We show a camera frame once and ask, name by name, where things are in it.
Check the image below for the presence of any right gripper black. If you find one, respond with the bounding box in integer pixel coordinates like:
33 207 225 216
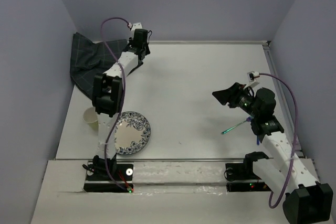
211 82 259 118

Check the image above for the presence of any iridescent fork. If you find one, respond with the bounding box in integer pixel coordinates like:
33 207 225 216
221 118 251 135

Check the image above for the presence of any dark checked cloth placemat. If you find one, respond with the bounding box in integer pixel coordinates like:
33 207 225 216
70 33 116 99

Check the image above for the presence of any pale yellow-green mug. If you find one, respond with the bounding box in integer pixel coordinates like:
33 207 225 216
82 107 99 131

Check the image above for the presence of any blue floral ceramic plate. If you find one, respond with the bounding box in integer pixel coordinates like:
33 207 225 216
114 111 151 156

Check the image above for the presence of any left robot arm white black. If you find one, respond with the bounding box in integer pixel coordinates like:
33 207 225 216
87 23 150 179

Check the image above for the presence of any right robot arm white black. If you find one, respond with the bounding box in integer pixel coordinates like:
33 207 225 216
212 82 333 223

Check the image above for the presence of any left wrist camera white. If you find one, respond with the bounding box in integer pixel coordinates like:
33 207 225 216
128 22 142 31

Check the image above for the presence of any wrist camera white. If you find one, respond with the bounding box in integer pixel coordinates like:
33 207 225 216
128 22 142 31
244 71 260 89

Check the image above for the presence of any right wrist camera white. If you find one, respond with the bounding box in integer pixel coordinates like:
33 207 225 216
244 71 260 89

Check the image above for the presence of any aluminium table edge rail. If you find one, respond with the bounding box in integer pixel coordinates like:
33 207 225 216
263 41 294 141

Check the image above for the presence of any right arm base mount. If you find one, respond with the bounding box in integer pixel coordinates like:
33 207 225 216
224 163 270 193

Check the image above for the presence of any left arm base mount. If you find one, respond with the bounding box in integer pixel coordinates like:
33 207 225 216
82 162 134 193

